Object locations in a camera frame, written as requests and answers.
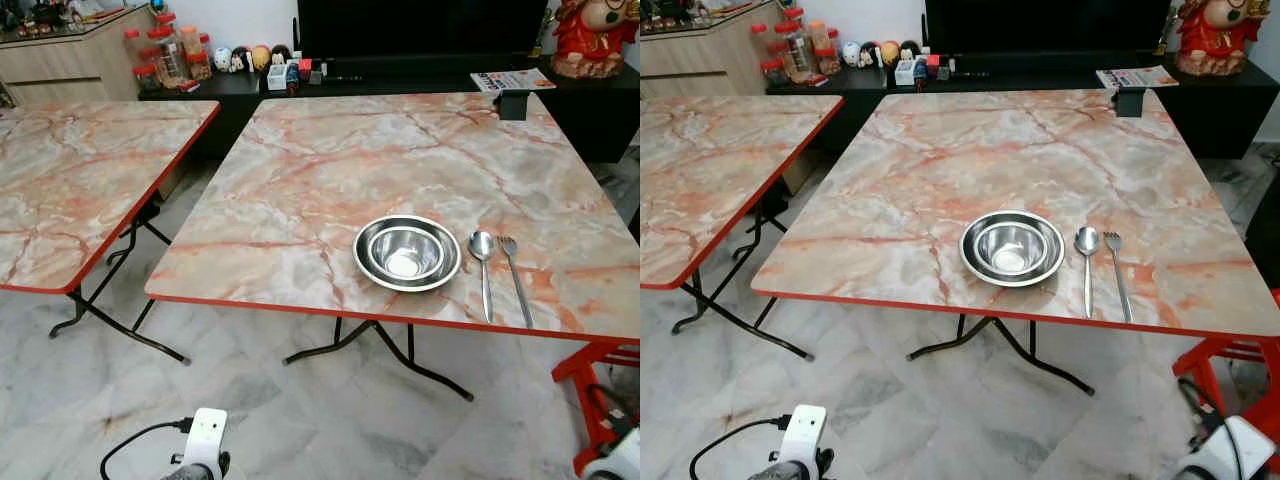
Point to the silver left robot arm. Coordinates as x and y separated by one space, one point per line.
188 473
778 473

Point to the marble top folding table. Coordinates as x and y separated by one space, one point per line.
400 160
1010 150
710 170
70 170

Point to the stainless steel fork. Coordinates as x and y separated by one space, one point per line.
1120 278
515 280

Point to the red metal stool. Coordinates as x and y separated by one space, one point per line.
580 375
1215 360

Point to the stainless steel spoon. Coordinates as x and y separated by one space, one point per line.
1087 241
482 245

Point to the black clamp device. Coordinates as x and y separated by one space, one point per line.
1131 103
513 105

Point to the light wooden cabinet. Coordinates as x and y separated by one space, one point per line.
70 65
700 60

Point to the red ornamental figurine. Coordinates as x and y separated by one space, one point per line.
590 40
1215 40

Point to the printed magazine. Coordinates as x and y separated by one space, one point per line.
500 80
1135 77

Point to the small jar red lid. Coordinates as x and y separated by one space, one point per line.
148 78
775 72
200 66
827 61

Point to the clear plastic jar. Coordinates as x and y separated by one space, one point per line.
136 48
763 43

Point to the small stainless steel bowl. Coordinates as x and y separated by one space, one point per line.
405 255
1012 250

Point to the tall clear jar red lid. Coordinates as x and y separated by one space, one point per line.
167 55
797 50

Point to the orange filled plastic jar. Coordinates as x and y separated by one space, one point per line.
189 42
819 37

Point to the large stainless steel bowl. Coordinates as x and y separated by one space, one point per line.
364 245
968 243

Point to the white round doll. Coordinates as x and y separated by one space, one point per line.
851 54
222 59

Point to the black round doll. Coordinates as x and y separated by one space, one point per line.
869 55
241 60

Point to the black television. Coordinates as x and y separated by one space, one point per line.
1045 25
420 28

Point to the yellow round doll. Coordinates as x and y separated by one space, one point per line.
890 52
260 57

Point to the small white box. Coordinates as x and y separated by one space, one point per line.
277 78
907 73

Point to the dark haired round doll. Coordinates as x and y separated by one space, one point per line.
282 54
911 50

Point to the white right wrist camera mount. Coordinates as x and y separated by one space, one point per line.
1235 450
615 462

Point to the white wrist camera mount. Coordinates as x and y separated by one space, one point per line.
615 462
207 435
805 432
1235 450

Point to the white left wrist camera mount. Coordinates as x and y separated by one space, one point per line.
805 432
207 435

